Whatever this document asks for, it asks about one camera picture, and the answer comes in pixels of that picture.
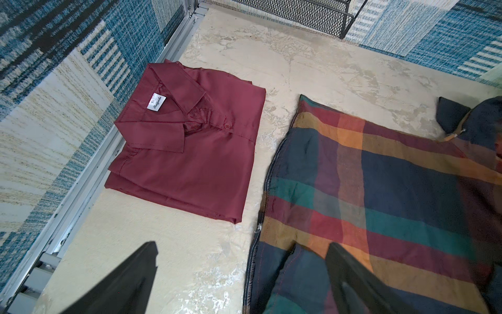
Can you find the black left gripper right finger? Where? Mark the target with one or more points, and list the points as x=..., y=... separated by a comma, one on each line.
x=356, y=290

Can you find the black wire mesh shelf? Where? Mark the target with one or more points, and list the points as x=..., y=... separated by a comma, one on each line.
x=333, y=18

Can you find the folded maroon shirt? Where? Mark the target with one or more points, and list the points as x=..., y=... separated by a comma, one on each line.
x=190, y=137

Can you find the multicolour plaid long sleeve shirt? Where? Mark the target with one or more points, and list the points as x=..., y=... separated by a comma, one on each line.
x=423, y=216

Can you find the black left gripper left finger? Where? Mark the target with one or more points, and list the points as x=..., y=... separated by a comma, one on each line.
x=126, y=289

